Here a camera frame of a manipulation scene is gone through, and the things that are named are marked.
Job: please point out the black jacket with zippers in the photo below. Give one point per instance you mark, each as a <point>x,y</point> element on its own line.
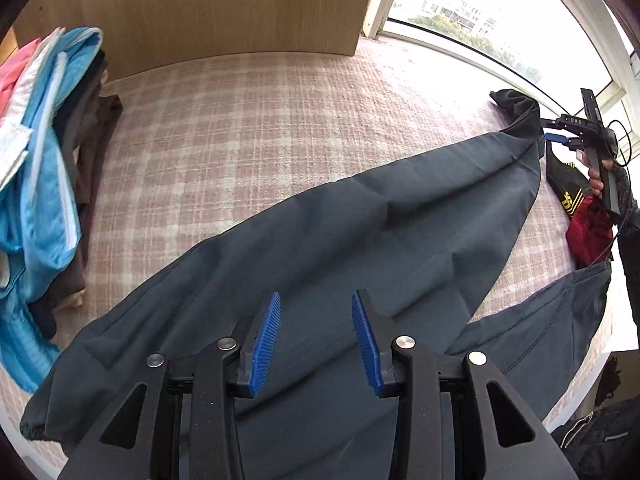
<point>605,443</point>

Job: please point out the pink plaid table cloth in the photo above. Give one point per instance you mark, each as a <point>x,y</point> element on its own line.
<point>205,145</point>

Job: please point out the black garment with yellow stripes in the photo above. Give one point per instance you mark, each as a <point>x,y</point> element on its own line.
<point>569,185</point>

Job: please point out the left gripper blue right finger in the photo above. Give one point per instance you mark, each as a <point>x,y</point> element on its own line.
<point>375,334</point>

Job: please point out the white shirt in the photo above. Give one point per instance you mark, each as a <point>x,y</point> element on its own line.
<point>14,135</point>

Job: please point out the large brown wooden board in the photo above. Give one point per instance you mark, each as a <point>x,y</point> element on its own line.
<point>139,35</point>

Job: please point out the dark grey trousers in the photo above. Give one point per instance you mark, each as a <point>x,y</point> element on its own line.
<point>427,237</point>

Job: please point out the pink shirt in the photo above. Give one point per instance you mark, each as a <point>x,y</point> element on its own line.
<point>11,70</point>

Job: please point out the person's right forearm dark sleeve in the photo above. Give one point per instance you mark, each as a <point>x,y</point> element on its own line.
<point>629,238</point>

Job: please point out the dark red garment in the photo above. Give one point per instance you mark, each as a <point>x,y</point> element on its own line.
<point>590,233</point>

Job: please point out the white window frame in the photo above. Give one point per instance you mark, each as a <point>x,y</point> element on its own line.
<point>550,49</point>

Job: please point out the light blue garment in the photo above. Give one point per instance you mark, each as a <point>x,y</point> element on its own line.
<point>40,229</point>

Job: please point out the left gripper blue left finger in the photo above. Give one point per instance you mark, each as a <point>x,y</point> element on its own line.
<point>257,349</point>

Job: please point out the person's right hand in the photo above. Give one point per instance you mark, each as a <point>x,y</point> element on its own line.
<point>595,182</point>

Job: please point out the dark brown folded clothes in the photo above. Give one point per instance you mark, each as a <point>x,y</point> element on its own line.
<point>84,125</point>

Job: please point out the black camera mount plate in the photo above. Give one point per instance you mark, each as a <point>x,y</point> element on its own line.
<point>592,111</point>

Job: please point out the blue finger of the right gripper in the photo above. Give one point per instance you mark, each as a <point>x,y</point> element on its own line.
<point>557,138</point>
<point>555,122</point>

